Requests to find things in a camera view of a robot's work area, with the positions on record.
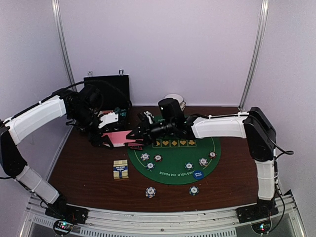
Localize green blue chip stack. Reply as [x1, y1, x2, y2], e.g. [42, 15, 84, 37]
[189, 186, 199, 196]

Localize red black all-in triangle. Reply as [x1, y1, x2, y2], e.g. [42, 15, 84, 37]
[130, 146, 143, 151]

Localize white lower bowl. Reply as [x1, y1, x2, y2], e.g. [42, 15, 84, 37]
[181, 101, 186, 110]

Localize white ceramic bowl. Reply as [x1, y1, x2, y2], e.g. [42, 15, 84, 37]
[164, 94, 184, 104]

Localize gold blue card box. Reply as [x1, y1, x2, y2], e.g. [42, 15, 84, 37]
[113, 159, 129, 180]

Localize teal chips in case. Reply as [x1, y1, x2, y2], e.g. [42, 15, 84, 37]
[114, 107, 128, 117]

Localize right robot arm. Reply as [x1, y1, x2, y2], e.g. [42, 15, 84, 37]
[126, 98, 277, 218]

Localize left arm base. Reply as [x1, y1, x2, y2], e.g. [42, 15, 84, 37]
[45, 205, 89, 224]

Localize blue tan chip stack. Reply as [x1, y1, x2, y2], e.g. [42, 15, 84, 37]
[145, 187, 157, 198]

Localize red-backed card deck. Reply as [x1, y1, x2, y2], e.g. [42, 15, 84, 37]
[103, 130, 136, 148]

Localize blue tan ten chip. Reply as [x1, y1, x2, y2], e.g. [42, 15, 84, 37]
[140, 153, 150, 161]

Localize round green poker mat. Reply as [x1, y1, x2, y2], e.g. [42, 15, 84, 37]
[128, 137, 221, 185]

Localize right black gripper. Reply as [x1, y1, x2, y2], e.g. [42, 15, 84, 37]
[127, 117, 175, 146]

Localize brown black chip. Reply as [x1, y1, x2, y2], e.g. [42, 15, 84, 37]
[208, 152, 217, 159]
[154, 154, 163, 162]

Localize green blue chip bottom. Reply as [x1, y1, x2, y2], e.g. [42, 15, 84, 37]
[185, 162, 194, 171]

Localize blue small blind button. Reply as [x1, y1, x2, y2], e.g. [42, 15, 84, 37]
[193, 170, 204, 180]

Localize black poker chip case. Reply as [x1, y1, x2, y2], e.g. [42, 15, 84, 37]
[83, 75, 132, 131]

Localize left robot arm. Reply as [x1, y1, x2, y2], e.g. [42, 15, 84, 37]
[0, 84, 114, 219]

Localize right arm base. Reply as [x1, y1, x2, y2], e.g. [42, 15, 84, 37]
[236, 204, 279, 224]

